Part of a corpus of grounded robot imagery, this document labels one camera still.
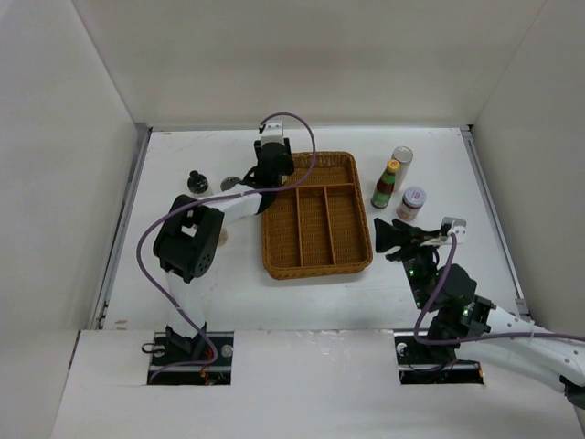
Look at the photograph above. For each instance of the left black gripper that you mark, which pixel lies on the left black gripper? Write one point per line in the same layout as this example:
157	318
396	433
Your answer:
287	165

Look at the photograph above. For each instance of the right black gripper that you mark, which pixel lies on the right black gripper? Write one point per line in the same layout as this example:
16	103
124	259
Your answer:
414	239

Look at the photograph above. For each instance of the white-lid red-label jar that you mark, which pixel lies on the white-lid red-label jar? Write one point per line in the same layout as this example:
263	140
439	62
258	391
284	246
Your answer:
413	199

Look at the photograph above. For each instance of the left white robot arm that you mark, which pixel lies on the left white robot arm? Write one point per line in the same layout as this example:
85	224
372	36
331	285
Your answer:
186	243

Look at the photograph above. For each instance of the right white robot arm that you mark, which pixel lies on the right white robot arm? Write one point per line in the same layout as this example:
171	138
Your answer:
457	329

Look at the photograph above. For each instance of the chrome-top glass shaker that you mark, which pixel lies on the chrome-top glass shaker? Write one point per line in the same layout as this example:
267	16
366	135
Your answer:
229	182

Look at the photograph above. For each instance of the yellow-cap brown sauce bottle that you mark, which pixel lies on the yellow-cap brown sauce bottle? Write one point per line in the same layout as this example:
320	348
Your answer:
385	185

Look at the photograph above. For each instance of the brown wicker divided basket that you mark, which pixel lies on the brown wicker divided basket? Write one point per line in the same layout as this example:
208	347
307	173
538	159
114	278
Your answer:
320	227

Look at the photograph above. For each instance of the black-stopper glass bottle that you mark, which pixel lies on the black-stopper glass bottle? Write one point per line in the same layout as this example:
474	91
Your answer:
198	185

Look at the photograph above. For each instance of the tall silver-lid bead jar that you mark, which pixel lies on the tall silver-lid bead jar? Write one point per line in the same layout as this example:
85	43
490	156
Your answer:
404	156

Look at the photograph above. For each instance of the pink-lid spice jar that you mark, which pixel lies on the pink-lid spice jar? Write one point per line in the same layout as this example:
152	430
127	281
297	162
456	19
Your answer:
223	237

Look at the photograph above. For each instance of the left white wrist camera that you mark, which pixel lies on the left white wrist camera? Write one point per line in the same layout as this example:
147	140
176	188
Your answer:
271	132

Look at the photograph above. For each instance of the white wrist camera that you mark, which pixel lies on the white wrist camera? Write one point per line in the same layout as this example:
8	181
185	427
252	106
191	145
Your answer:
271	132
450	227

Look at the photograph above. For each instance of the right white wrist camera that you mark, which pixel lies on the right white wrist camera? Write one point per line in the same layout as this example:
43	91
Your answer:
450	227

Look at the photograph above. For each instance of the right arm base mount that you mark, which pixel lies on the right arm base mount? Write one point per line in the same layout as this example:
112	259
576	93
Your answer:
424	365

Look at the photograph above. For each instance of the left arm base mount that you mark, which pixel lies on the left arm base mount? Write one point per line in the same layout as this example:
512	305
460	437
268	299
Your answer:
175	360

